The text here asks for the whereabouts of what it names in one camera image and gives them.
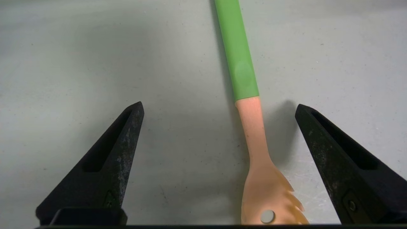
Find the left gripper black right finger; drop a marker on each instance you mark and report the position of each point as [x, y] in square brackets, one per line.
[365, 190]

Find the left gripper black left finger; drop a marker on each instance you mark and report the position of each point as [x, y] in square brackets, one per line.
[95, 178]

